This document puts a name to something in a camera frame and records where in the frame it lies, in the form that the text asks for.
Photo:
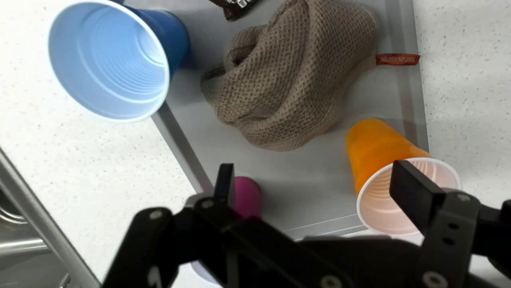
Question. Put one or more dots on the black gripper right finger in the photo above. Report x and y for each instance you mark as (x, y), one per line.
(453, 234)

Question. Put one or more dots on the stainless steel double sink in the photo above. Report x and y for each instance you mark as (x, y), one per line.
(21, 241)

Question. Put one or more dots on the beige knitted cloth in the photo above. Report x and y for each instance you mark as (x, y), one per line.
(293, 81)

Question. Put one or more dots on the magenta plastic cup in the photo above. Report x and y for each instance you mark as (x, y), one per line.
(248, 197)

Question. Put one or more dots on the blue plastic cup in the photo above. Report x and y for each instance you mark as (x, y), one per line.
(112, 65)

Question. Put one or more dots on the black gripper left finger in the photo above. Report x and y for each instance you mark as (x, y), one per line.
(213, 250)

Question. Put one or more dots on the dark snack wrapper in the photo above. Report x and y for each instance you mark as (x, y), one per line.
(237, 7)

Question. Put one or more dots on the grey plastic tray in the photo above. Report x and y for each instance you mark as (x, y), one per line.
(298, 181)

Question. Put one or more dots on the orange plastic cup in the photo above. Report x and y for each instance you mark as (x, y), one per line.
(373, 149)

